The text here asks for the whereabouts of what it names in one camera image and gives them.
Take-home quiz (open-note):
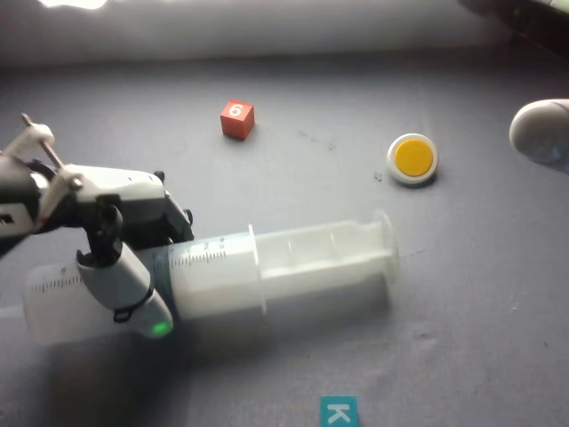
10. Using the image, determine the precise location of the white backdrop panel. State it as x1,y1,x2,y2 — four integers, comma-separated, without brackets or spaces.
0,0,569,63

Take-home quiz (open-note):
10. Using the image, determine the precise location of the grey table cloth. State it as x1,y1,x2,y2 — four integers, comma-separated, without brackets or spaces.
0,52,569,427

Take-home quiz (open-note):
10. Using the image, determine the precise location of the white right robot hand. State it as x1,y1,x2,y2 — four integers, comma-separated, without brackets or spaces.
509,98,569,168

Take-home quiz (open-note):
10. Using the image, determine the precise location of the orange number cube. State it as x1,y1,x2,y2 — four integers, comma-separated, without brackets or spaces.
220,100,257,142

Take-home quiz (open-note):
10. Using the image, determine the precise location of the yellow button white base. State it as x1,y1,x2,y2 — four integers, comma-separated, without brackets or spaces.
386,132,440,188

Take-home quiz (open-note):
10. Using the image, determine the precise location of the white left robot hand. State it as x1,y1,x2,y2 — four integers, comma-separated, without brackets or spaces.
61,165,196,342

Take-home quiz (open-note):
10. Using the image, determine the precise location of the teal letter K block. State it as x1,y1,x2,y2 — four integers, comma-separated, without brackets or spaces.
319,394,358,427

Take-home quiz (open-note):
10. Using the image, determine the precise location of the large clear plastic syringe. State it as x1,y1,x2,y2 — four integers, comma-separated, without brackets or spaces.
21,212,401,346

